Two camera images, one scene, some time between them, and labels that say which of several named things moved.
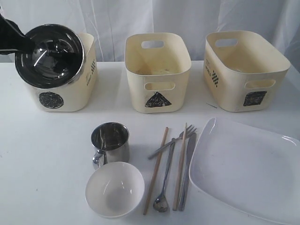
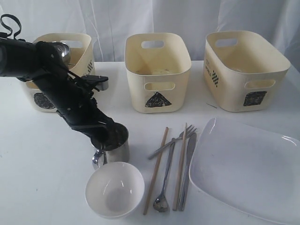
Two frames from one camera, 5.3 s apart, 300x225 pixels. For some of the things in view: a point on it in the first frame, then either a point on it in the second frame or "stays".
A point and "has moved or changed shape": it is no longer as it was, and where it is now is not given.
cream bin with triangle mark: [157, 63] stays
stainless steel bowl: [57, 58] has moved or changed shape
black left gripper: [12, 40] → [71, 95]
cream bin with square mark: [243, 70] stays
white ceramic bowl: [115, 189] stays
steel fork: [189, 131] stays
